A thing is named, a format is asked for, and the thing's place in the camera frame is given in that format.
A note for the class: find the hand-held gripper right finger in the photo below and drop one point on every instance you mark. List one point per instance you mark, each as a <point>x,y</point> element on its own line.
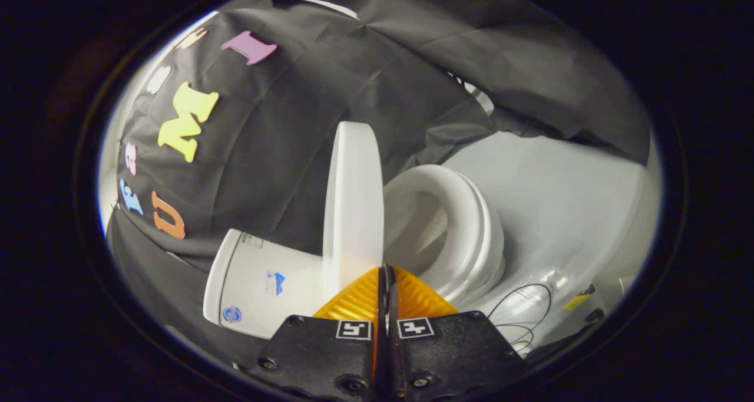
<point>453,355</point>

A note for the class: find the white ceramic toilet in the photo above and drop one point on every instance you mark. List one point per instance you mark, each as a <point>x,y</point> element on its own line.
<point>253,284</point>

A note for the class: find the white toilet lid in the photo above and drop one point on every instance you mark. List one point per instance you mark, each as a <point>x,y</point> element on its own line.
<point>353,201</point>

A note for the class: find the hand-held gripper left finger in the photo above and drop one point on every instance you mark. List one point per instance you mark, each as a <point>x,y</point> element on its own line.
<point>321,355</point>

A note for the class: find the black backdrop cloth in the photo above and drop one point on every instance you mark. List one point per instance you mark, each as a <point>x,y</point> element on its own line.
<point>283,142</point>

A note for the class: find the yellow tape strip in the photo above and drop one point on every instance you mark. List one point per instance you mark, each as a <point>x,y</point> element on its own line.
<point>577,302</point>

